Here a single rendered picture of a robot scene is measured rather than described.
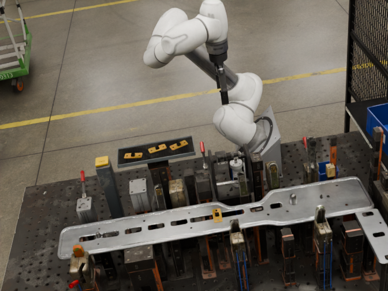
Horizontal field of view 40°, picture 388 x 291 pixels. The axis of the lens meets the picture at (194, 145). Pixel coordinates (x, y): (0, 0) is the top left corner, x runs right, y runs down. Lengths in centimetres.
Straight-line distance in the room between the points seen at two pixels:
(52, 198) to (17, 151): 188
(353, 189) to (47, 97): 389
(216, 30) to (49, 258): 145
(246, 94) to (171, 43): 100
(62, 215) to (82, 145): 183
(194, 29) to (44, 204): 156
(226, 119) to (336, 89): 237
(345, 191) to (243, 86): 83
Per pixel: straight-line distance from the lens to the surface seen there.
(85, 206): 249
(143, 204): 244
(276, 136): 284
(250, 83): 293
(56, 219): 305
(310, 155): 245
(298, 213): 235
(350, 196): 244
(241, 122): 287
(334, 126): 459
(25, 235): 303
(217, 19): 208
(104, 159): 256
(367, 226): 231
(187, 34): 201
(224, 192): 253
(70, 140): 493
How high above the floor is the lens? 264
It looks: 36 degrees down
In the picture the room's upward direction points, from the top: 10 degrees counter-clockwise
